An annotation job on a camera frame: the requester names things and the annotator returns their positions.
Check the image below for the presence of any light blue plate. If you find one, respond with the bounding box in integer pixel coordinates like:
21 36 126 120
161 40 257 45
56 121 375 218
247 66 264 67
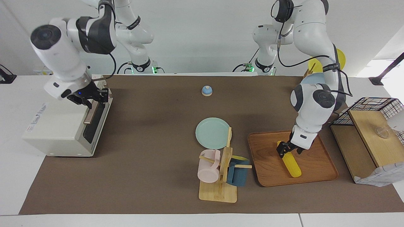
302 73 327 86

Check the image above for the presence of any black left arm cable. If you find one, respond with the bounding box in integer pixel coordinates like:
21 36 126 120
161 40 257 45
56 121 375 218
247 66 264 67
277 34 354 97

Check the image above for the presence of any black clamp mount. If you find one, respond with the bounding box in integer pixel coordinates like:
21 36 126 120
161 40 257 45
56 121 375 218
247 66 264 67
0 64 17 84

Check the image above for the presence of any light wooden board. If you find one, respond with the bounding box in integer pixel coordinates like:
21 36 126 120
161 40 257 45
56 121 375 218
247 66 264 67
348 110 404 168

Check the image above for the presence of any yellow plate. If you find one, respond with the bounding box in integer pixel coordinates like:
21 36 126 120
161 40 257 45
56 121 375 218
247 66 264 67
308 48 346 73

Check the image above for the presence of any yellow corn cob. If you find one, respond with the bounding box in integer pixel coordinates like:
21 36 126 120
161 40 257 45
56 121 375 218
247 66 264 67
277 141 302 178

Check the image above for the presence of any white checkered cloth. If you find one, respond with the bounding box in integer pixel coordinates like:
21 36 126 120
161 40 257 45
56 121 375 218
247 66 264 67
353 162 404 188

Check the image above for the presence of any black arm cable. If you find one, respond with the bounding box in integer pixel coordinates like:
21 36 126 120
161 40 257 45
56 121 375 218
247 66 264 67
102 53 117 80
277 34 354 97

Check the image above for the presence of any black wire basket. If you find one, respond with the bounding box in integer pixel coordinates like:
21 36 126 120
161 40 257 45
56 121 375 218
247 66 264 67
330 97 404 145

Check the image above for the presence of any black stand pole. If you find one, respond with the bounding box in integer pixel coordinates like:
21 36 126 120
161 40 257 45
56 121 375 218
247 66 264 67
369 52 404 86

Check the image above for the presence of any wooden plate rack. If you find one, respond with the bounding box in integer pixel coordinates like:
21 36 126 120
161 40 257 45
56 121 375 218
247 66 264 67
304 62 316 79

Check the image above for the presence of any white toaster oven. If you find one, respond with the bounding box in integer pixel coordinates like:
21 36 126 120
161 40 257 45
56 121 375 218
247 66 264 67
22 75 113 157

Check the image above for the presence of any mint green plate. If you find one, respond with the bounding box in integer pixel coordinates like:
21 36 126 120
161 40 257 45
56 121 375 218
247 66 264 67
195 118 233 150

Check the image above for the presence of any dark blue mug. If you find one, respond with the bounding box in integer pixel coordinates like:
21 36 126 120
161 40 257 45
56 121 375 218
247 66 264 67
226 156 251 187

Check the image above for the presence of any pink mug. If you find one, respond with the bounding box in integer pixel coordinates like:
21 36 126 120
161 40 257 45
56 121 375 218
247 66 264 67
197 149 221 183

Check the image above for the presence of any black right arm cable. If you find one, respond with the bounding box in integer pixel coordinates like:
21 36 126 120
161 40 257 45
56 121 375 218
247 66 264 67
102 53 117 80

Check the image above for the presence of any clear glass cup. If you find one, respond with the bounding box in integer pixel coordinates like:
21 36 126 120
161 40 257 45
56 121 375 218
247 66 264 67
375 126 390 139

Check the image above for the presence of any brown table mat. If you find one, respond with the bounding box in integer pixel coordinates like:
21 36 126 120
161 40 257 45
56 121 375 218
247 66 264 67
19 75 404 215

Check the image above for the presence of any brown wooden tray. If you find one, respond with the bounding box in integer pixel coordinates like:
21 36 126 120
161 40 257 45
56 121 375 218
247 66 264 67
247 129 339 187

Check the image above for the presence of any wooden mug rack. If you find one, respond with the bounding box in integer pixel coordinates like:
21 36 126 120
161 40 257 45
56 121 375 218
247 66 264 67
199 127 253 203

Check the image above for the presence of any black base cable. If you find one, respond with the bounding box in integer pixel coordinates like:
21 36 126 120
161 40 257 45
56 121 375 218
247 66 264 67
117 62 132 75
233 49 260 73

